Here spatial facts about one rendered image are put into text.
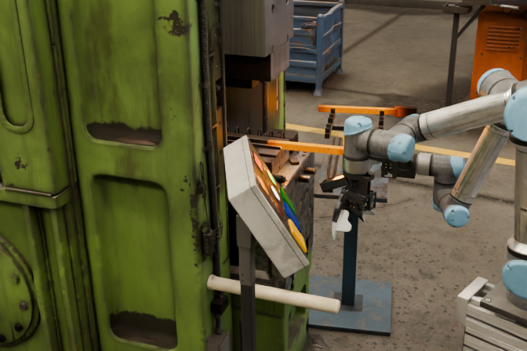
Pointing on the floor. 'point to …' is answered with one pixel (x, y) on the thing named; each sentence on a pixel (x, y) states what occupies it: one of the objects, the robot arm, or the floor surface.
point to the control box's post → (247, 260)
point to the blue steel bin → (316, 42)
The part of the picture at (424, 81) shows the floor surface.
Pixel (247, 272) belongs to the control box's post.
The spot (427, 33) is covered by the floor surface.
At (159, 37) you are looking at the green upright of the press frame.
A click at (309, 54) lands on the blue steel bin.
